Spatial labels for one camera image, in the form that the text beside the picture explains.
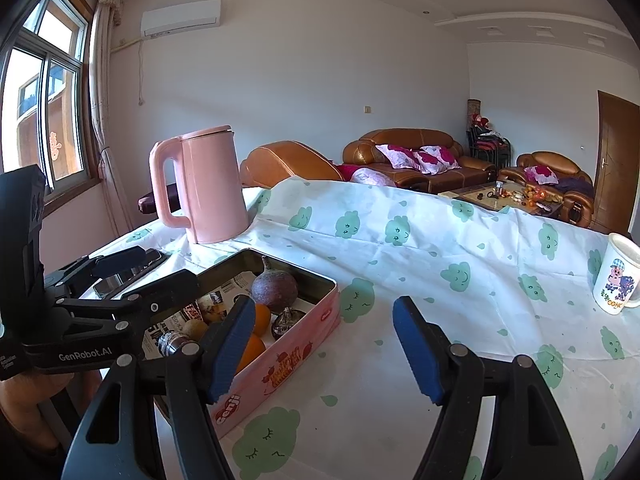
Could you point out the cluttered coffee table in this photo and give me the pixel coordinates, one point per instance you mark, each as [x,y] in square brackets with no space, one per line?
[500,199]

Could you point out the stacked chairs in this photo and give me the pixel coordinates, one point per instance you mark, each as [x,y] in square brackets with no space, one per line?
[487,145]

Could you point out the brown leather sofa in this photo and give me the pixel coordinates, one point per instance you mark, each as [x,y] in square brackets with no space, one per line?
[400,137]

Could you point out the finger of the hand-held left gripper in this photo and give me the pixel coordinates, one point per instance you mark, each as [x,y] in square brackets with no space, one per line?
[155,296]
[115,264]

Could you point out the purple passion fruit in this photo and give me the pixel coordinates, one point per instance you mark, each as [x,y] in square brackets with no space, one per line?
[275,287]

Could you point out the dark padded bench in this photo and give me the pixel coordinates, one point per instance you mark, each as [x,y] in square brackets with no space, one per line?
[160,201]

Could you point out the small floral cushion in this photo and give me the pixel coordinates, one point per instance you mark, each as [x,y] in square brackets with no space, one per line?
[544,175]

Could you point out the brown cylinder snack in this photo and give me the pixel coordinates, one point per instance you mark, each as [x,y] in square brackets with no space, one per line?
[172,344]

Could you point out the small orange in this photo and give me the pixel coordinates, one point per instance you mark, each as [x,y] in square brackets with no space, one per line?
[262,317]

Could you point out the white cartoon mug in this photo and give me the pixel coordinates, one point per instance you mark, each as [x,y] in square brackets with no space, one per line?
[615,280]

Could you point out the printed paper leaflet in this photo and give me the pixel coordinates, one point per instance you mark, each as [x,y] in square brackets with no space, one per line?
[235,285]

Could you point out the wooden door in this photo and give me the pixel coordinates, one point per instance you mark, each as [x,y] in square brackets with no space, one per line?
[617,160]

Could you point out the white air conditioner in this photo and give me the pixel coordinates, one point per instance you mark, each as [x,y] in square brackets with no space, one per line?
[180,17]

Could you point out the purple blanket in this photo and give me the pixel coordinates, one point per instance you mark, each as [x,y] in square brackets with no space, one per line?
[572,185]

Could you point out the pink metal tin box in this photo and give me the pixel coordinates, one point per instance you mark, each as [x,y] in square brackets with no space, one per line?
[290,360]

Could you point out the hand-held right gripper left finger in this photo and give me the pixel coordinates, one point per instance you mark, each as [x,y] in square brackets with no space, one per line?
[232,347]

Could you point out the beige curtain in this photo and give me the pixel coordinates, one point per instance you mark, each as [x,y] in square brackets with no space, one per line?
[107,85]

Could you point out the window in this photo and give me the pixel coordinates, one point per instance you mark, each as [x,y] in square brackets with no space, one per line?
[45,95]

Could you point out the pink blanket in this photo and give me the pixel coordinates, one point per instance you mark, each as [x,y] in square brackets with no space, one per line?
[372,177]

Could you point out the tall floor vase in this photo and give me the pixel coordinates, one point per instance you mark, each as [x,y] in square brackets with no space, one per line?
[474,110]

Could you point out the brown leather armchair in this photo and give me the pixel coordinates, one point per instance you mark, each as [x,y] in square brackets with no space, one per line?
[550,159]

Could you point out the brown round fruit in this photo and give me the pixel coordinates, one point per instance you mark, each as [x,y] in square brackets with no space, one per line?
[195,330]

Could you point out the person's left hand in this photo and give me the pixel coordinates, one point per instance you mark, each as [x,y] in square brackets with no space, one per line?
[35,400]

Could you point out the brown leather recliner chair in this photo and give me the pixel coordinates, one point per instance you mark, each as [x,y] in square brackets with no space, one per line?
[285,162]

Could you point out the pink electric kettle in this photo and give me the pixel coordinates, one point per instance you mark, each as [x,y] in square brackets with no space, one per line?
[210,190]

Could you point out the black smartphone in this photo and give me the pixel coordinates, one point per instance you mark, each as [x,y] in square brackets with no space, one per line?
[116,282]

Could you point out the cloud print tablecloth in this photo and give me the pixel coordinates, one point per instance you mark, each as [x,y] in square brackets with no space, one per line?
[400,260]

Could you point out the large orange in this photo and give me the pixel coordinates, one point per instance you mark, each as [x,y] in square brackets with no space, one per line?
[252,352]

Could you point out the foil chocolate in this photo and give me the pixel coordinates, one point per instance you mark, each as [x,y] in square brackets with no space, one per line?
[287,324]

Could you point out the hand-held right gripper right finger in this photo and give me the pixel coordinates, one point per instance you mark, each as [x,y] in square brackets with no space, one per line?
[417,355]

